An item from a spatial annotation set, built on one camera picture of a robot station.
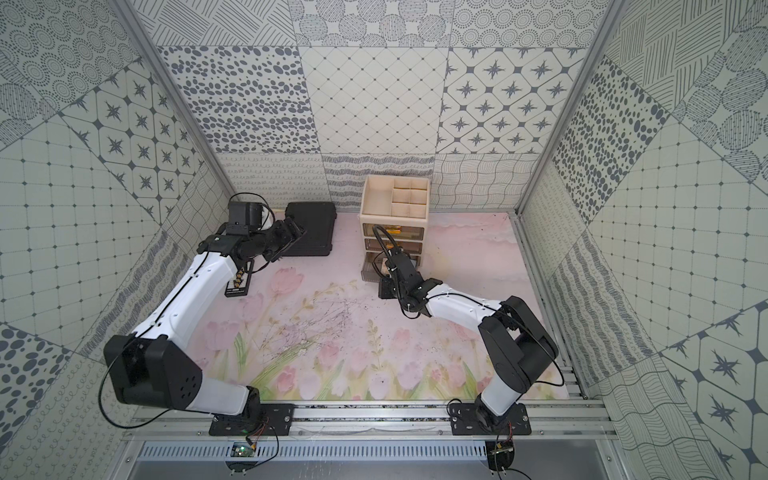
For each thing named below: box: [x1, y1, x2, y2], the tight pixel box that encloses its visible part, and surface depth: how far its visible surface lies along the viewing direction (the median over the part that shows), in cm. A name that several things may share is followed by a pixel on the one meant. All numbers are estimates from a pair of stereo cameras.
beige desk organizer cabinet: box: [359, 175, 430, 244], surface depth 92 cm
